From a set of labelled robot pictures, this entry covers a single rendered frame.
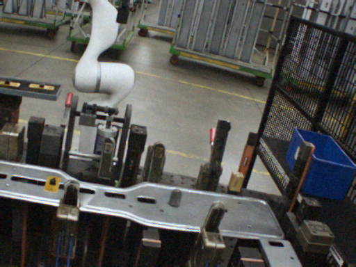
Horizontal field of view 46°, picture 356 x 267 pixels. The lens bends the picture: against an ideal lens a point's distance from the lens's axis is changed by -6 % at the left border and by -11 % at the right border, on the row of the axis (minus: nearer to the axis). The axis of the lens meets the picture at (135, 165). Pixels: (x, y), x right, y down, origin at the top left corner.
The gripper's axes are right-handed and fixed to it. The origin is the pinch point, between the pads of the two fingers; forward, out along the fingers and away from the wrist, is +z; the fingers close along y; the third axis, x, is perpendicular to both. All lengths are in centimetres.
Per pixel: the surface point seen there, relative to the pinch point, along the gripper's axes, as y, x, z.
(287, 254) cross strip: 44, 53, 45
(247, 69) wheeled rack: -612, 242, 118
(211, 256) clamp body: 50, 30, 44
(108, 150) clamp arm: 12.5, 2.9, 37.6
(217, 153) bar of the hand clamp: 10, 36, 34
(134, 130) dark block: 5.2, 10.0, 33.0
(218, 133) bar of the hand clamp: 10.4, 34.3, 27.1
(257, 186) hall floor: -202, 146, 145
